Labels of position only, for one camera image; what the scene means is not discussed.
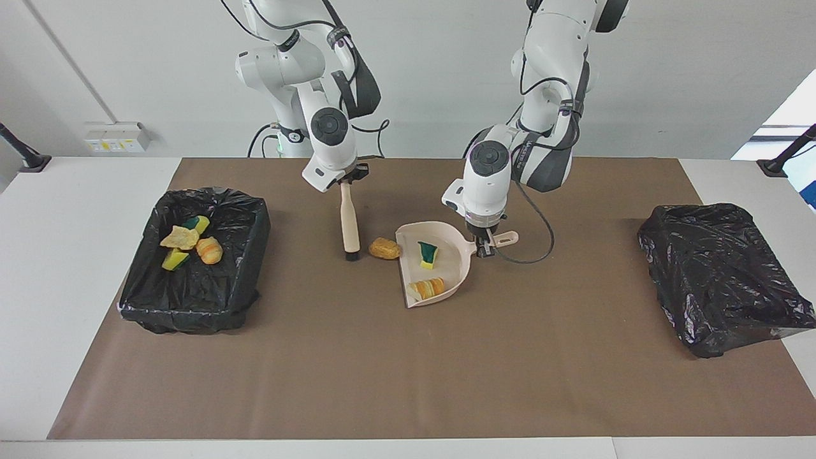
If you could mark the black clamp stand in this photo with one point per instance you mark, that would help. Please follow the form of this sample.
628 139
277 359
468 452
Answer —
32 162
774 167

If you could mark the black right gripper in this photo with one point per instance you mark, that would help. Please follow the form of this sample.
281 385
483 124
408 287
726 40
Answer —
354 173

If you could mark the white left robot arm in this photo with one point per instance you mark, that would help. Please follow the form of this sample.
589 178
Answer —
488 178

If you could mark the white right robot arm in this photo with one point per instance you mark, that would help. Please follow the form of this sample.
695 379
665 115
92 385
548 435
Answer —
331 140

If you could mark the black bag lined bin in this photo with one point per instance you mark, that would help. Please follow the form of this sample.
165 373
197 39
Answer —
720 280
191 293

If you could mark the brown fried croquette toy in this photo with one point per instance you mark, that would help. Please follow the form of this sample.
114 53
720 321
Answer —
384 248

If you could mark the beige ridged chip toy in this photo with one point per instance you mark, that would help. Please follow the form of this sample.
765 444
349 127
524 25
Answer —
180 238
427 288
209 250

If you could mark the beige hand brush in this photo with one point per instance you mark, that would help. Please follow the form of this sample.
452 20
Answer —
349 223

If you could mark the brown paper table mat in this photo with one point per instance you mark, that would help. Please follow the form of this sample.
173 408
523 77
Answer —
574 395

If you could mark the white wall socket box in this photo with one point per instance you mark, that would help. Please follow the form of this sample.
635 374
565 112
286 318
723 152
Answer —
115 140

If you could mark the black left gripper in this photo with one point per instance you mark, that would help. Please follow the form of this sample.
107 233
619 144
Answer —
486 226

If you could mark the pale pink plastic dustpan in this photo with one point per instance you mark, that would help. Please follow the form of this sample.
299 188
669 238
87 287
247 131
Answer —
449 268

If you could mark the small yellow green sponge piece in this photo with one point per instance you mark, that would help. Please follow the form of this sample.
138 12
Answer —
427 256

